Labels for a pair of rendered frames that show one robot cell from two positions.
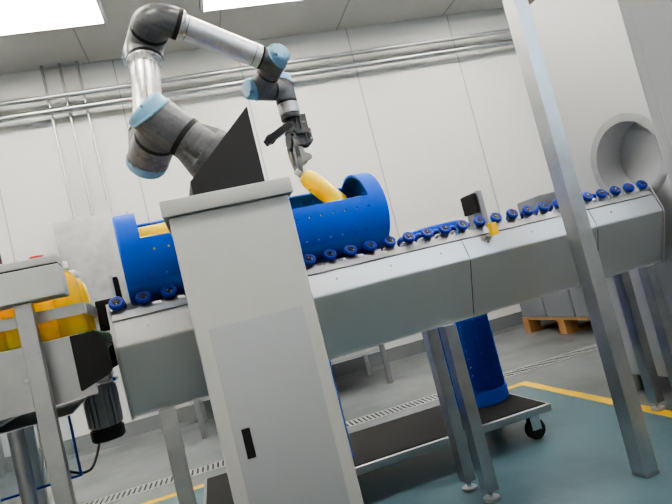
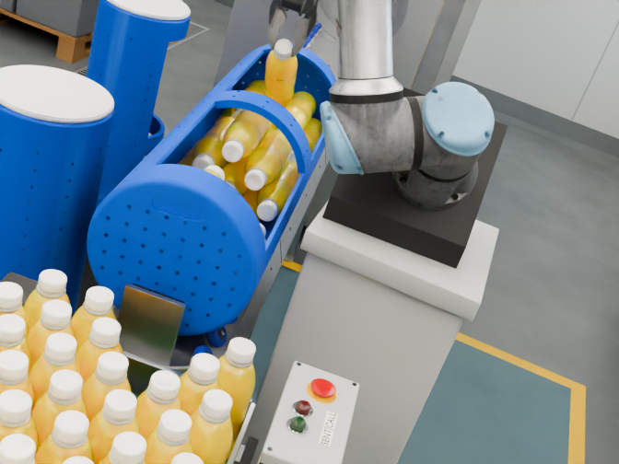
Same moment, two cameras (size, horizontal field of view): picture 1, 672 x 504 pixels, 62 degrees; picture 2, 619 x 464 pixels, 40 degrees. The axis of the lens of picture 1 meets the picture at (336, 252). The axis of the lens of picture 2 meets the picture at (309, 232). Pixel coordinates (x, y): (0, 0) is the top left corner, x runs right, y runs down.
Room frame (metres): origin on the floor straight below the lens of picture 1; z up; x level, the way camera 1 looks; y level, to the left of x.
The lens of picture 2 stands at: (1.11, 1.64, 1.84)
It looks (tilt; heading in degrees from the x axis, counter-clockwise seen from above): 28 degrees down; 292
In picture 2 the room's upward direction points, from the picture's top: 19 degrees clockwise
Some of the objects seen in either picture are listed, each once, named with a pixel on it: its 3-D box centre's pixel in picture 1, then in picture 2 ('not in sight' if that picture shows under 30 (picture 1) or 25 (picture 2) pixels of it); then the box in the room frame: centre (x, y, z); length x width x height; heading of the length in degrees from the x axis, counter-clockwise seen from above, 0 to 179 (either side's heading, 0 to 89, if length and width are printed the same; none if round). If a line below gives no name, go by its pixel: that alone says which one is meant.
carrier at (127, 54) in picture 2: (457, 313); (121, 127); (2.76, -0.50, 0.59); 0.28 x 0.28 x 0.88
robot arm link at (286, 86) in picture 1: (283, 89); not in sight; (1.96, 0.04, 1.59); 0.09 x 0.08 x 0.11; 127
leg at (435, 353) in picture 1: (449, 406); not in sight; (2.14, -0.27, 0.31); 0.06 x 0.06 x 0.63; 20
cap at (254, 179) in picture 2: not in sight; (254, 179); (1.80, 0.31, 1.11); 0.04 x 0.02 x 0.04; 20
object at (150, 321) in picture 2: (117, 296); (149, 323); (1.71, 0.69, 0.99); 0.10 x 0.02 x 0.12; 20
